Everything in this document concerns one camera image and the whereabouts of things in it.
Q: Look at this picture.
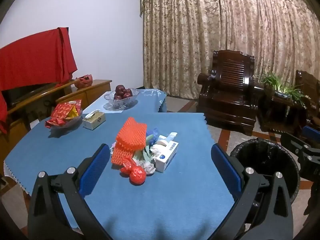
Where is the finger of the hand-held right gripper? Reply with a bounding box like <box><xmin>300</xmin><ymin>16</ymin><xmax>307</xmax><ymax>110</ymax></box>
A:
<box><xmin>301</xmin><ymin>125</ymin><xmax>320</xmax><ymax>140</ymax></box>
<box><xmin>280</xmin><ymin>132</ymin><xmax>320</xmax><ymax>161</ymax></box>

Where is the white tissue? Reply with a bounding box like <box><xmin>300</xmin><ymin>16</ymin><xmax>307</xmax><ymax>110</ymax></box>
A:
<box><xmin>150</xmin><ymin>145</ymin><xmax>163</xmax><ymax>158</ymax></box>
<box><xmin>142</xmin><ymin>161</ymin><xmax>156</xmax><ymax>174</ymax></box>

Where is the red plastic bag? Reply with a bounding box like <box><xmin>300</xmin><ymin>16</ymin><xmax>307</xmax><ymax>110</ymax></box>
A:
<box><xmin>120</xmin><ymin>156</ymin><xmax>147</xmax><ymax>186</ymax></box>

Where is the red cloth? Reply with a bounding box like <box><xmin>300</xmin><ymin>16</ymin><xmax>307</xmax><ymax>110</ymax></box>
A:
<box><xmin>0</xmin><ymin>27</ymin><xmax>78</xmax><ymax>134</ymax></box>

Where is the trash bin with black bag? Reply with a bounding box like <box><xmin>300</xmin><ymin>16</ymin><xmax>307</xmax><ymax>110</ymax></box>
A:
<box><xmin>229</xmin><ymin>137</ymin><xmax>300</xmax><ymax>230</ymax></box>

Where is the pile of red snack packets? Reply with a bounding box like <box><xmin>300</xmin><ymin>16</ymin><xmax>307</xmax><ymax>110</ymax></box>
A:
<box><xmin>46</xmin><ymin>99</ymin><xmax>82</xmax><ymax>127</ymax></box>

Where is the white blue tube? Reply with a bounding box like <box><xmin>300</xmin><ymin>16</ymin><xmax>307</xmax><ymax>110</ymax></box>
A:
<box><xmin>157</xmin><ymin>132</ymin><xmax>178</xmax><ymax>147</ymax></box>

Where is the wooden cabinet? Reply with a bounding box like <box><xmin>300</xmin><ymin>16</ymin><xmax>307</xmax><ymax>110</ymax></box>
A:
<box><xmin>0</xmin><ymin>79</ymin><xmax>112</xmax><ymax>155</ymax></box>

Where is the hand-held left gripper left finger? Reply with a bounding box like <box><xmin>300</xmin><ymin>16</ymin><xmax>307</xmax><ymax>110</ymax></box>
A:
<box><xmin>27</xmin><ymin>144</ymin><xmax>113</xmax><ymax>240</ymax></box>

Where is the white blue cardboard box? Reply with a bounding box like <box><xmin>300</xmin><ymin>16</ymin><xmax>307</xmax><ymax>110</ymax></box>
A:
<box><xmin>154</xmin><ymin>141</ymin><xmax>179</xmax><ymax>173</ymax></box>

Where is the glass fruit bowl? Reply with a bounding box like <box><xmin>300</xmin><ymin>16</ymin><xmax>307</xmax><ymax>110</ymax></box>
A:
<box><xmin>104</xmin><ymin>88</ymin><xmax>140</xmax><ymax>110</ymax></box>

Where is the green rubber glove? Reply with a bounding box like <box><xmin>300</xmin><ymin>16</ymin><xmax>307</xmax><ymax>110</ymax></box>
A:
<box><xmin>134</xmin><ymin>135</ymin><xmax>156</xmax><ymax>163</ymax></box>

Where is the dark television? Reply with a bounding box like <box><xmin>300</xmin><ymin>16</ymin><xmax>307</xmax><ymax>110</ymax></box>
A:
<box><xmin>2</xmin><ymin>82</ymin><xmax>60</xmax><ymax>108</ymax></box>

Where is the beige patterned curtain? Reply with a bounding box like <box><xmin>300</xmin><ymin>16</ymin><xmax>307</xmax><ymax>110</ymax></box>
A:
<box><xmin>140</xmin><ymin>0</ymin><xmax>320</xmax><ymax>100</ymax></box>

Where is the white lace table cover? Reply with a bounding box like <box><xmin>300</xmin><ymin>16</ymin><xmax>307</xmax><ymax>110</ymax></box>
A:
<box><xmin>3</xmin><ymin>160</ymin><xmax>32</xmax><ymax>195</ymax></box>

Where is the potted green plant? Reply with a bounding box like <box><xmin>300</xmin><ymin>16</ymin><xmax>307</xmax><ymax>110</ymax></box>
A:
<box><xmin>260</xmin><ymin>72</ymin><xmax>310</xmax><ymax>108</ymax></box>

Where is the golden tissue box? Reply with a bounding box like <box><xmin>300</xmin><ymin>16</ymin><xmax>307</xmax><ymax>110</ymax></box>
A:
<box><xmin>82</xmin><ymin>110</ymin><xmax>106</xmax><ymax>130</ymax></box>

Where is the glass dish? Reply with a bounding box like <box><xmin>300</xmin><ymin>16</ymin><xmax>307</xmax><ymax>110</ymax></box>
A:
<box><xmin>45</xmin><ymin>109</ymin><xmax>83</xmax><ymax>130</ymax></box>

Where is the dark wooden side table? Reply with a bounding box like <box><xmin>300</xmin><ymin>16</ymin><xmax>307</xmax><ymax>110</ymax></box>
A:
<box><xmin>257</xmin><ymin>87</ymin><xmax>308</xmax><ymax>133</ymax></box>

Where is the orange foam net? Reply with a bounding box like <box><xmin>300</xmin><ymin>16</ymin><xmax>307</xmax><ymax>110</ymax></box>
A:
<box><xmin>111</xmin><ymin>117</ymin><xmax>147</xmax><ymax>167</ymax></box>

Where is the red basket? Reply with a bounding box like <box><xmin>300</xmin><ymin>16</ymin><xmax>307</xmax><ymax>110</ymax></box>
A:
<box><xmin>75</xmin><ymin>74</ymin><xmax>93</xmax><ymax>88</ymax></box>

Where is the dark wooden armchair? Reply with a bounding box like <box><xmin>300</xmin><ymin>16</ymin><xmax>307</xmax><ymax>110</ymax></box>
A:
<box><xmin>197</xmin><ymin>50</ymin><xmax>262</xmax><ymax>137</ymax></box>
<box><xmin>295</xmin><ymin>69</ymin><xmax>320</xmax><ymax>130</ymax></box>

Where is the blue plastic bag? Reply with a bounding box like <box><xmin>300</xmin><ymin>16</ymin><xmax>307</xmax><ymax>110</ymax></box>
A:
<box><xmin>146</xmin><ymin>127</ymin><xmax>160</xmax><ymax>143</ymax></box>

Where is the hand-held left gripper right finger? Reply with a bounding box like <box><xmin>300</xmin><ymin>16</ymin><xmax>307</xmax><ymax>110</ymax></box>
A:
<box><xmin>211</xmin><ymin>144</ymin><xmax>293</xmax><ymax>240</ymax></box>

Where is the large blue scalloped tablecloth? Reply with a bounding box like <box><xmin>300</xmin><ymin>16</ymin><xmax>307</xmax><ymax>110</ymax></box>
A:
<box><xmin>4</xmin><ymin>112</ymin><xmax>238</xmax><ymax>240</ymax></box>

